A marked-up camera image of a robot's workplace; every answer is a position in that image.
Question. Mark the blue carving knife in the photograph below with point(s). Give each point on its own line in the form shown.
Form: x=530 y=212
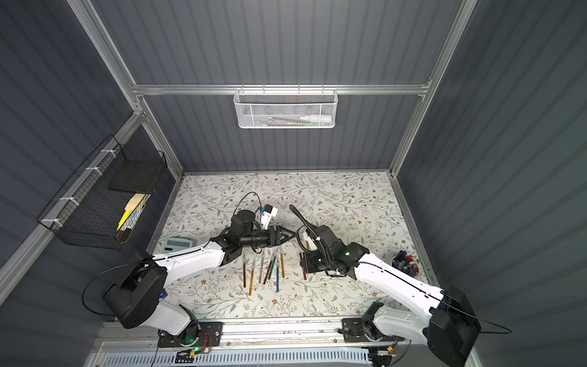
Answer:
x=277 y=280

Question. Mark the black wire mesh basket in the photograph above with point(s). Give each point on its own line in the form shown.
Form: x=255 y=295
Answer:
x=86 y=213

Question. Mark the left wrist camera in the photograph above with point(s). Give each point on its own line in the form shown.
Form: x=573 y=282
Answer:
x=268 y=212

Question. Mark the white wire mesh basket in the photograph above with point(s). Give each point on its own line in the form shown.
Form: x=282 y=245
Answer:
x=282 y=110

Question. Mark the yellow sticky notes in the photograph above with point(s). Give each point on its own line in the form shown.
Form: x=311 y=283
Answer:
x=132 y=212

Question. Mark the light blue calculator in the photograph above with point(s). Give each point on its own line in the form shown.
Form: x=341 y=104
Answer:
x=177 y=244

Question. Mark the green carving knife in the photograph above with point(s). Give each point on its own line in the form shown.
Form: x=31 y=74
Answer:
x=273 y=264

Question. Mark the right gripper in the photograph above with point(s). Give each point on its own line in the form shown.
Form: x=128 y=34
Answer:
x=311 y=232

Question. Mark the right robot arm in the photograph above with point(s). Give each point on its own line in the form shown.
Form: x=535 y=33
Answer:
x=443 y=320

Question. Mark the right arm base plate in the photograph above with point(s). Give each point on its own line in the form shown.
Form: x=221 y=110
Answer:
x=354 y=330

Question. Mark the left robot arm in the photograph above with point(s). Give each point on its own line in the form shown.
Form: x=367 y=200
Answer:
x=134 y=294

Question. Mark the white marker in basket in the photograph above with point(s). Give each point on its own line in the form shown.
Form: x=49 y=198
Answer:
x=317 y=119

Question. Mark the black notebook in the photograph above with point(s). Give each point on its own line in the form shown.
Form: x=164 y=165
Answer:
x=135 y=177

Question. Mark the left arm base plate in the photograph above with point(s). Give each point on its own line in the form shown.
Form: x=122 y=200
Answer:
x=205 y=334

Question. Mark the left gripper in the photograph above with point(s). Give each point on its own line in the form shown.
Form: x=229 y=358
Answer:
x=273 y=235

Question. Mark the pink cup of markers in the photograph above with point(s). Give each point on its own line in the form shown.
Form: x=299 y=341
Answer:
x=407 y=264

